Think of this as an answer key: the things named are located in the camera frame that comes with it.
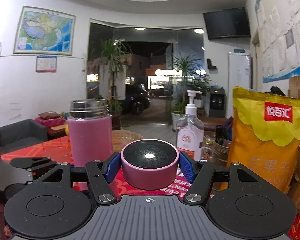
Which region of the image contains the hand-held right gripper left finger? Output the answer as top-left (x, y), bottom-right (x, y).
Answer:
top-left (34, 152), bottom-right (121, 205)

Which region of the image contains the blue bag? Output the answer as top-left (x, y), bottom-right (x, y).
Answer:
top-left (225, 117), bottom-right (234, 140)

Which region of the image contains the tall potted palm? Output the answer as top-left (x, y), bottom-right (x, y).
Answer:
top-left (94, 39), bottom-right (133, 117)

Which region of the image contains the notice board with papers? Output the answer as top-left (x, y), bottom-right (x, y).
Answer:
top-left (255, 0), bottom-right (300, 83)

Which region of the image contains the black water dispenser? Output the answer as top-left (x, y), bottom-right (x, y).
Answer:
top-left (209, 86), bottom-right (225, 118)

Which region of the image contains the wooden pen holder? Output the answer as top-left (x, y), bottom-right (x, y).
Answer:
top-left (214, 125), bottom-right (233, 160)

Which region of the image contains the pink thermos bottle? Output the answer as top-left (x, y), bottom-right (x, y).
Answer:
top-left (67, 99), bottom-right (113, 193)

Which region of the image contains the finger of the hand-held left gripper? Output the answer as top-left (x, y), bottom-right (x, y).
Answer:
top-left (9, 156), bottom-right (71, 172)
top-left (4, 184), bottom-right (30, 200)

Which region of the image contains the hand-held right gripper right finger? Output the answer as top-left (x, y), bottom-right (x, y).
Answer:
top-left (179, 152), bottom-right (265, 203)

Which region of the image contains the hand sanitizer pump bottle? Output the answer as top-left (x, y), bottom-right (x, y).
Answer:
top-left (176, 90), bottom-right (205, 160)

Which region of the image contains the black car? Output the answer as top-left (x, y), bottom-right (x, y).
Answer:
top-left (125, 84), bottom-right (151, 115)

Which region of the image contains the pink bottle cap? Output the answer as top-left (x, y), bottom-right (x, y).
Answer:
top-left (120, 139), bottom-right (180, 190)

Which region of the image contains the yellow snack bag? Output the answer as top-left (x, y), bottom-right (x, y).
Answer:
top-left (226, 86), bottom-right (300, 194)

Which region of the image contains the small blue wall poster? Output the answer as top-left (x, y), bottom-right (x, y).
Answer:
top-left (36, 56), bottom-right (57, 73)

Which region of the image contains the grey armchair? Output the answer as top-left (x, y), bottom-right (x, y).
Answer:
top-left (0, 119), bottom-right (48, 157)

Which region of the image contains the brown cushion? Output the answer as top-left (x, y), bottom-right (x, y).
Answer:
top-left (37, 111), bottom-right (63, 119)

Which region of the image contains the wall map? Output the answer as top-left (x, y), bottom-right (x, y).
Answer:
top-left (13, 5), bottom-right (77, 56)

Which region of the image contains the black wall television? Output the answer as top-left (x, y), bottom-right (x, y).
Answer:
top-left (203, 7), bottom-right (251, 40)

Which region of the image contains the palm in white pot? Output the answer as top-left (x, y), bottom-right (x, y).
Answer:
top-left (169, 55), bottom-right (205, 132)

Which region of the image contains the glass ashtray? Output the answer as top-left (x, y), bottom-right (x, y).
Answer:
top-left (112, 130), bottom-right (143, 153)

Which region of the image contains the clear snack packet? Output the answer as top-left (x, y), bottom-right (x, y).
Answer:
top-left (201, 135), bottom-right (217, 160)

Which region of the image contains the leafy potted plant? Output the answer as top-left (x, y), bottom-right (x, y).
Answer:
top-left (190, 76), bottom-right (212, 107)

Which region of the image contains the wooden side table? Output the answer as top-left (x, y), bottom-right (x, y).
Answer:
top-left (46, 125), bottom-right (67, 139)

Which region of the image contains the brown leather sofa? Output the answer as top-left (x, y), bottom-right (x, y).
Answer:
top-left (197, 116), bottom-right (232, 132)

